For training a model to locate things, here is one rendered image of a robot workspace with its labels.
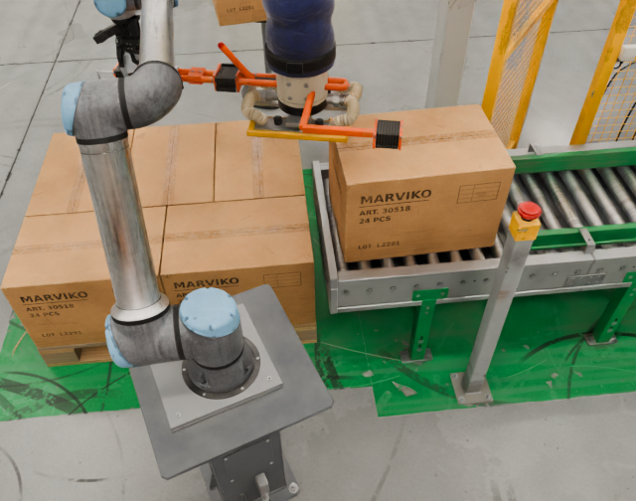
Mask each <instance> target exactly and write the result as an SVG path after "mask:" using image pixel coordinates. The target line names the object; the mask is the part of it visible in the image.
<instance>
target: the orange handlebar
mask: <svg viewBox="0 0 636 501"><path fill-rule="evenodd" d="M178 72H179V74H180V76H181V79H182V81H183V82H189V84H203V83H208V84H213V83H214V80H213V74H214V72H215V71H211V70H206V68H197V67H192V68H191V69H178ZM252 75H253V76H254V79H247V78H246V77H245V76H244V75H243V73H241V79H239V80H238V83H239V84H240V85H257V86H273V87H277V83H276V81H272V80H256V79H255V77H263V78H276V74H263V73H252ZM349 87H350V82H349V81H348V80H347V79H344V78H330V77H328V83H326V84H325V87H324V88H325V90H338V91H342V90H346V89H348V88H349ZM314 98H315V91H311V92H310V93H308V95H307V98H306V102H305V105H304V109H303V113H302V116H301V120H300V123H299V130H301V131H302V132H303V133H312V134H327V135H341V136H356V137H370V138H373V135H374V129H373V128H358V127H343V126H328V125H313V124H308V121H309V117H310V113H311V109H312V105H313V102H314Z"/></svg>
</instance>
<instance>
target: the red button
mask: <svg viewBox="0 0 636 501"><path fill-rule="evenodd" d="M517 211H518V214H519V215H520V216H521V219H522V220H523V221H525V222H531V221H532V220H535V219H537V218H539V217H540V215H541V213H542V209H541V207H540V206H539V205H537V204H536V203H534V202H523V203H521V204H520V205H519V206H518V209H517Z"/></svg>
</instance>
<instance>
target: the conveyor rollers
mask: <svg viewBox="0 0 636 501"><path fill-rule="evenodd" d="M633 166H634V167H635V169H636V165H633ZM595 169H596V170H597V172H598V173H599V175H600V176H601V178H602V179H603V181H604V182H605V184H606V185H607V187H608V188H609V190H610V191H611V193H612V194H613V196H614V198H615V199H616V201H617V202H618V204H619V205H620V207H621V208H622V210H623V211H624V213H625V214H626V216H627V217H628V219H629V220H630V222H631V223H636V206H635V204H634V203H633V201H632V200H631V198H630V197H629V195H628V194H627V192H626V191H625V190H624V188H623V187H622V185H621V184H620V182H619V181H618V179H617V178H616V176H615V175H614V174H613V172H612V171H611V169H610V168H609V167H603V168H595ZM615 169H616V170H617V172H618V173H619V174H620V176H621V177H622V179H623V180H624V182H625V183H626V185H627V186H628V187H629V189H630V190H631V192H632V193H633V195H634V196H635V197H636V176H635V174H634V173H633V171H632V170H631V169H630V167H629V166H616V167H615ZM576 170H577V172H578V174H579V175H580V177H581V178H582V180H583V182H584V183H585V185H586V186H587V188H588V190H589V191H590V193H591V194H592V196H593V198H594V199H595V201H596V202H597V204H598V206H599V207H600V209H601V210H602V212H603V214H604V215H605V217H606V218H607V220H608V222H609V223H610V225H615V224H625V222H624V221H623V219H622V217H621V216H620V214H619V213H618V211H617V210H616V208H615V207H614V205H613V204H612V202H611V201H610V199H609V197H608V196H607V194H606V193H605V191H604V190H603V188H602V187H601V185H600V184H599V182H598V181H597V179H596V177H595V176H594V174H593V173H592V171H591V170H590V168H589V169H576ZM558 173H559V174H560V176H561V178H562V180H563V181H564V183H565V185H566V186H567V188H568V190H569V191H570V193H571V195H572V197H573V198H574V200H575V202H576V203H577V205H578V207H579V208H580V210H581V212H582V214H583V215H584V217H585V219H586V220H587V222H588V224H589V225H590V226H603V225H604V224H603V223H602V221H601V219H600V218H599V216H598V214H597V213H596V211H595V210H594V208H593V206H592V205H591V203H590V201H589V200H588V198H587V196H586V195H585V193H584V192H583V190H582V188H581V187H580V185H579V183H578V182H577V180H576V179H575V177H574V175H573V174H572V172H571V170H563V171H558ZM539 174H540V176H541V178H542V179H543V181H544V183H545V185H546V187H547V188H548V190H549V192H550V194H551V196H552V198H553V199H554V201H555V203H556V206H557V207H558V209H559V211H560V213H561V215H562V216H563V218H564V220H565V222H566V224H567V225H568V227H569V228H578V227H583V225H582V224H581V222H580V220H579V219H578V217H577V215H576V213H575V212H574V210H573V208H572V206H571V205H570V203H569V201H568V200H567V198H566V196H565V194H564V193H563V191H562V189H561V187H560V186H559V184H558V182H557V180H556V178H555V176H554V175H553V173H552V171H551V172H539ZM520 176H521V178H522V180H523V182H524V184H525V186H526V188H527V190H528V192H529V194H530V195H531V197H532V199H533V201H534V203H536V204H537V205H539V206H540V207H541V209H542V213H541V217H542V219H543V221H544V223H545V224H546V226H547V228H548V230H554V229H561V226H560V224H559V223H558V221H557V218H556V216H555V214H554V212H553V211H552V209H551V207H550V205H549V203H548V201H547V199H546V198H545V196H544V194H543V192H542V190H541V188H540V187H539V185H538V183H537V181H536V179H535V177H534V175H533V174H532V173H525V174H520ZM322 182H323V189H324V195H325V201H326V207H327V213H328V219H329V226H330V232H331V238H332V244H333V250H334V256H335V261H336V268H337V271H348V270H349V269H348V264H347V263H346V262H344V259H343V255H342V250H341V246H340V242H339V237H338V233H337V229H336V224H335V220H334V216H333V211H332V207H331V203H330V198H329V178H326V179H324V180H323V181H322ZM509 195H510V197H511V199H512V201H513V204H514V206H515V208H516V210H517V209H518V206H519V205H520V204H521V203H523V202H526V200H525V198H524V196H523V194H522V192H521V190H520V188H519V186H518V184H517V182H516V180H515V178H514V177H513V180H512V184H511V187H510V191H509ZM511 218H512V216H511V214H510V212H509V209H508V207H507V205H505V208H504V211H503V215H502V218H501V224H502V226H503V229H504V231H505V233H506V235H507V236H508V233H509V225H510V222H511ZM623 245H624V246H625V247H626V248H631V247H636V242H632V243H623ZM489 248H490V251H491V253H492V255H493V258H500V257H501V256H502V252H503V249H504V248H503V246H502V243H501V241H500V239H499V236H498V234H497V236H496V239H495V242H494V245H493V246H492V247H489ZM468 252H469V254H470V257H471V260H477V259H485V257H484V254H483V253H482V250H481V248H476V249H468ZM446 254H447V257H448V260H449V262H454V261H463V260H462V258H461V255H460V252H459V250H451V251H447V252H446ZM424 257H425V260H426V264H430V263H440V262H439V259H438V256H437V252H433V253H425V254H424ZM402 261H403V265H404V266H407V265H417V263H416V259H415V256H414V255H407V256H402ZM380 262H381V267H382V268H383V267H395V265H394V261H393V258H392V257H389V258H381V259H380ZM357 263H358V268H359V269H371V268H372V267H371V262H370V261H369V260H363V261H357Z"/></svg>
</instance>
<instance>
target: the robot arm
mask: <svg viewBox="0 0 636 501"><path fill-rule="evenodd" d="M93 4H94V6H95V8H96V9H97V11H98V12H100V13H101V14H102V15H104V16H106V17H108V18H109V19H111V21H112V22H113V23H114V24H112V25H110V26H108V27H107V28H105V29H103V30H99V31H97V32H96V33H95V34H94V36H93V39H94V40H95V42H96V43H97V44H99V43H103V42H105V41H106V40H107V39H108V38H110V37H112V36H114V35H115V36H116V37H115V45H116V56H117V60H118V64H119V66H120V69H121V71H122V73H123V75H124V78H114V79H103V80H93V81H87V80H83V81H82V82H76V83H68V84H67V85H66V86H65V87H64V89H63V92H62V99H61V113H62V122H63V127H64V129H65V133H66V134H67V135H68V136H71V137H73V136H74V137H75V138H76V141H77V145H78V146H79V152H80V156H81V160H82V164H83V168H84V172H85V177H86V180H87V184H88V188H89V192H90V196H91V200H92V205H93V209H94V213H95V217H96V221H97V225H98V229H99V234H100V238H101V242H102V246H103V250H104V254H105V258H106V263H107V267H108V271H109V275H110V279H111V283H112V287H113V292H114V296H115V300H116V302H115V304H114V305H113V306H112V307H111V310H110V314H109V315H108V316H107V317H106V319H105V329H106V331H105V338H106V343H107V347H108V351H109V353H110V355H111V358H112V360H113V362H114V363H115V364H116V365H117V366H118V367H121V368H130V367H134V368H137V367H140V366H147V365H154V364H160V363H167V362H173V361H180V360H186V359H189V360H188V371H189V375H190V378H191V380H192V381H193V383H194V384H195V385H196V386H197V387H198V388H200V389H202V390H204V391H207V392H211V393H224V392H228V391H231V390H233V389H235V388H237V387H239V386H240V385H242V384H243V383H244V382H245V381H246V380H247V379H248V377H249V376H250V374H251V372H252V369H253V355H252V351H251V349H250V347H249V346H248V344H247V343H246V342H245V341H244V340H243V337H242V331H241V325H240V316H239V310H238V308H237V305H236V302H235V301H234V299H233V298H232V297H231V296H230V295H229V294H228V293H226V292H225V291H223V290H221V289H218V288H213V287H210V288H206V287H205V288H200V289H197V290H194V291H192V292H191V293H189V294H188V295H187V296H186V297H185V299H184V300H183V301H182V302H181V304H174V305H170V301H169V298H168V296H167V295H165V294H163V293H161V292H160V291H159V287H158V282H157V277H156V272H155V267H154V262H153V258H152V253H151V248H150V244H149V239H148V234H147V229H146V225H145V220H144V215H143V210H142V205H141V200H140V196H139V191H138V186H137V181H136V176H135V171H134V166H133V162H132V157H131V152H130V147H129V142H128V132H127V130H128V129H137V128H142V127H145V126H148V125H150V124H153V123H155V122H157V121H158V120H160V119H162V118H163V117H164V116H166V115H167V114H168V113H169V112H170V111H171V110H172V109H173V108H174V107H175V106H176V104H177V102H178V101H179V99H180V97H181V94H182V79H181V76H180V74H179V72H178V71H177V70H176V69H175V53H174V22H173V8H175V7H178V5H179V1H178V0H93ZM135 10H141V29H140V26H139V22H138V21H139V19H140V16H139V14H135V13H136V11H135ZM125 52H126V53H129V54H130V55H129V54H125V55H124V53H125ZM131 59H132V60H137V61H139V66H137V65H135V64H134V63H132V61H131ZM130 73H133V74H132V75H131V76H129V75H128V74H130Z"/></svg>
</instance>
